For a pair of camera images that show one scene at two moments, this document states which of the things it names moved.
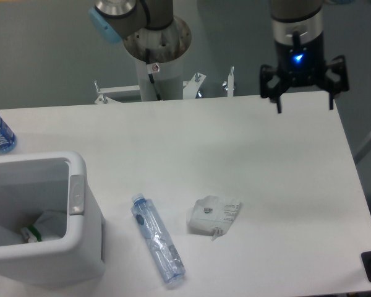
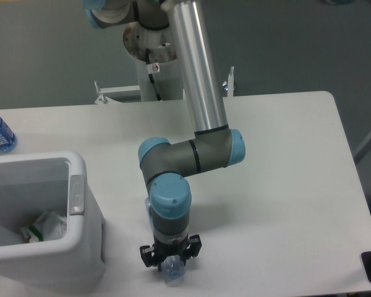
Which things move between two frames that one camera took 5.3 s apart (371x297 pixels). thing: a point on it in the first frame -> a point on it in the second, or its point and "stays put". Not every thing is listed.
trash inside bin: (51, 225) stays put
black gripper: (298, 65) -> (162, 250)
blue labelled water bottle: (0, 136) stays put
